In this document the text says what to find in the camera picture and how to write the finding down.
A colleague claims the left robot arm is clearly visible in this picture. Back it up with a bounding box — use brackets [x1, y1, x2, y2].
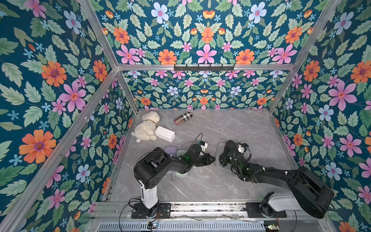
[133, 142, 215, 210]

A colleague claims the black hook rail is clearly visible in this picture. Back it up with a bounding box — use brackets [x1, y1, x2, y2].
[173, 64, 235, 72]

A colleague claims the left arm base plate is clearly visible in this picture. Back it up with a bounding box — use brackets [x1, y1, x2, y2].
[131, 203, 172, 219]

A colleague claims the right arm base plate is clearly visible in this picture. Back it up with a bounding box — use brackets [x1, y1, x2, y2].
[245, 203, 287, 218]

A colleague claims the aluminium front rail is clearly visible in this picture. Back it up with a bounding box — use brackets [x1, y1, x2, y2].
[92, 200, 328, 221]

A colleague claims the plaid folded umbrella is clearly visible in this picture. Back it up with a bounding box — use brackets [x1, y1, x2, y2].
[174, 112, 193, 125]

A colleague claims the white plush dog toy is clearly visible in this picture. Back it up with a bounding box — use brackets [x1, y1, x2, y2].
[131, 111, 160, 143]

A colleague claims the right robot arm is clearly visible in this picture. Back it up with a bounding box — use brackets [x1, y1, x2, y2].
[216, 140, 334, 218]

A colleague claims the white closed umbrella case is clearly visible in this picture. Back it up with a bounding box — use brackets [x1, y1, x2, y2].
[155, 126, 175, 142]

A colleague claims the beige case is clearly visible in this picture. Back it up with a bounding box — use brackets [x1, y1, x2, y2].
[214, 140, 233, 168]

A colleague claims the mint green zippered case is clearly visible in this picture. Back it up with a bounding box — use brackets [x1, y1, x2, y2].
[173, 149, 188, 178]

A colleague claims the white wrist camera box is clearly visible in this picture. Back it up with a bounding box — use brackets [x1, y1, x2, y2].
[237, 145, 246, 154]

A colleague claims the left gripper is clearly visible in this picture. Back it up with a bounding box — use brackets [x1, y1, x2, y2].
[189, 154, 216, 167]

